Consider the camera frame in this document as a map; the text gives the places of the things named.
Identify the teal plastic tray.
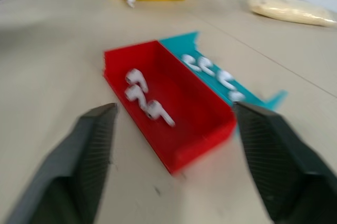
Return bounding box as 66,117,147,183
158,31,288,110

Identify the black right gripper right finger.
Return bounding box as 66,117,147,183
233,102,337,224

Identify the white earbud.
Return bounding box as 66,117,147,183
124,84,150,111
124,68,149,93
228,90,245,103
199,60,217,76
217,70,237,90
182,54,201,71
144,100,176,128

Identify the beige bread in bag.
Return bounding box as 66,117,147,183
247,0,337,28

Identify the red plastic tray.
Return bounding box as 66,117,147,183
103,40,237,175

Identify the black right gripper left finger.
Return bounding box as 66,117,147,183
4,102,118,224

